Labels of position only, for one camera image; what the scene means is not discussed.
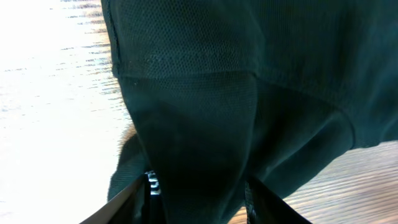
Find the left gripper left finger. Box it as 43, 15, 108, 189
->
81, 171, 165, 224

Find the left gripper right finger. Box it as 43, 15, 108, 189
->
245, 177, 312, 224

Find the black polo shirt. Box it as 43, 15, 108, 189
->
101, 0, 397, 223

